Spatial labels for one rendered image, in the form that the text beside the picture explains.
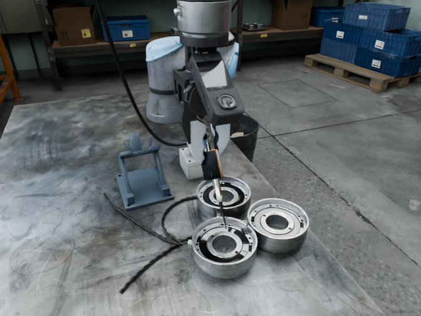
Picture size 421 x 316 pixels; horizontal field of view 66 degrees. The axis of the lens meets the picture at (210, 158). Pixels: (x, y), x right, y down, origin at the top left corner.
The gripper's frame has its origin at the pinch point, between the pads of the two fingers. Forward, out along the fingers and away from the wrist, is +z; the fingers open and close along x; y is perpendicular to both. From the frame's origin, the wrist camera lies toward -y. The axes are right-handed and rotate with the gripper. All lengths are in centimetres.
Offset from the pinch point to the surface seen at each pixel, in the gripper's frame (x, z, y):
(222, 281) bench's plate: 3.8, 13.2, -14.2
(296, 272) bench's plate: -7.8, 13.1, -17.1
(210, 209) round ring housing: 0.5, 9.9, -1.4
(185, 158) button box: -0.5, 8.7, 15.5
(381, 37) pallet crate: -297, 42, 226
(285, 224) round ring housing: -11.2, 11.4, -8.7
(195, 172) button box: -1.9, 11.4, 13.1
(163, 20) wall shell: -98, 36, 390
